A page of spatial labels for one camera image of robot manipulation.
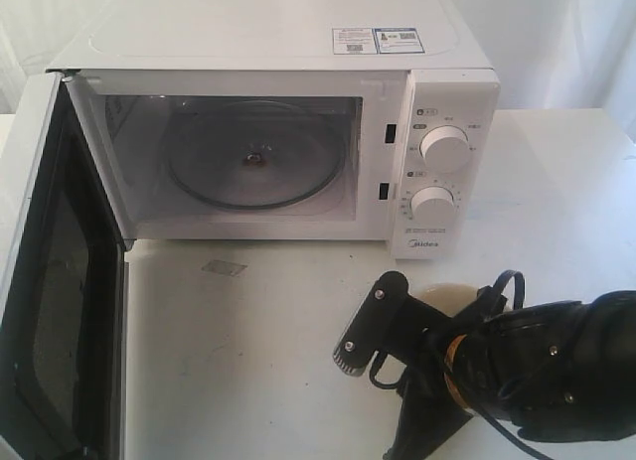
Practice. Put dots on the right blue label sticker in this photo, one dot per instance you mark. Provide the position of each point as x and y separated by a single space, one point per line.
398 41

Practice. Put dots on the white microwave oven body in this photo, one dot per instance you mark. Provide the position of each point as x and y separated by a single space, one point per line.
141 70

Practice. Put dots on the white microwave door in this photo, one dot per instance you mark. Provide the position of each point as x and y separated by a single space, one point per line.
63 288

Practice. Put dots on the glass microwave turntable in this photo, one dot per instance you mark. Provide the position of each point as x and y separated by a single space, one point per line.
256 155

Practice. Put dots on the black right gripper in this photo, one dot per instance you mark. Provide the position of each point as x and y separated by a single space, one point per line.
453 379

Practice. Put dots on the lower white control knob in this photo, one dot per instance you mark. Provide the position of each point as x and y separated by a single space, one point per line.
432 205

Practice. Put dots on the left white label sticker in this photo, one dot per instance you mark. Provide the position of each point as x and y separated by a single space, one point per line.
353 41

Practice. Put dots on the upper white control knob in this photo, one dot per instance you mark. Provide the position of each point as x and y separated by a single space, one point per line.
445 149

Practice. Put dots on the cream ceramic bowl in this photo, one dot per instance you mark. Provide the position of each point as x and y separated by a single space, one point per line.
449 298

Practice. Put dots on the white control knob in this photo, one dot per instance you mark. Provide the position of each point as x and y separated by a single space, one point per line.
445 149
432 205

